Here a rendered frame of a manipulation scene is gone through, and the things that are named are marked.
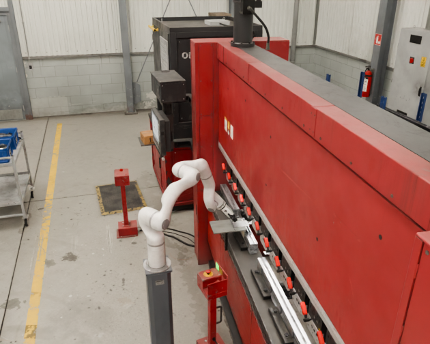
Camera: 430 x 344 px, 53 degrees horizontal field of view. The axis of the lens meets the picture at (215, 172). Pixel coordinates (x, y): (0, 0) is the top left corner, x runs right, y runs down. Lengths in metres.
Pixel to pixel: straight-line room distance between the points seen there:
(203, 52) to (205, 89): 0.32
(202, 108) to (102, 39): 5.97
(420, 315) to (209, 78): 3.08
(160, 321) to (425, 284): 2.44
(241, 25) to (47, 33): 6.61
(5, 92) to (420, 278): 9.40
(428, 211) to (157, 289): 2.13
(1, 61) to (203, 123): 6.48
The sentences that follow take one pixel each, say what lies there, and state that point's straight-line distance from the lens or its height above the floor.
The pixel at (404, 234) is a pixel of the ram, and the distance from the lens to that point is 1.49.
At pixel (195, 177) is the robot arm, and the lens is 2.88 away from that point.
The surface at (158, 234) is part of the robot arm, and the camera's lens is 2.90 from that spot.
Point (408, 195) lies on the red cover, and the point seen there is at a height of 2.22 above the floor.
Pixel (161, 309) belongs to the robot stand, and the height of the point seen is 0.67.
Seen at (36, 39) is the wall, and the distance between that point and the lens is 9.72.
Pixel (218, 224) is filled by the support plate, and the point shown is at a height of 1.00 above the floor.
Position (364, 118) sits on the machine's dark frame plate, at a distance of 1.85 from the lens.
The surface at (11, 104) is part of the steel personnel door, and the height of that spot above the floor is 0.34.
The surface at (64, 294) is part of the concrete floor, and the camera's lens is 4.58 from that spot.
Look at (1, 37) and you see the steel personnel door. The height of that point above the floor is 1.69.
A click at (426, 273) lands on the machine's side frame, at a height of 2.23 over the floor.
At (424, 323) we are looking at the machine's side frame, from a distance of 1.13.
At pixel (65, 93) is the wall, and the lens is 9.90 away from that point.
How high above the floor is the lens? 2.82
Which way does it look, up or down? 25 degrees down
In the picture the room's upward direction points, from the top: straight up
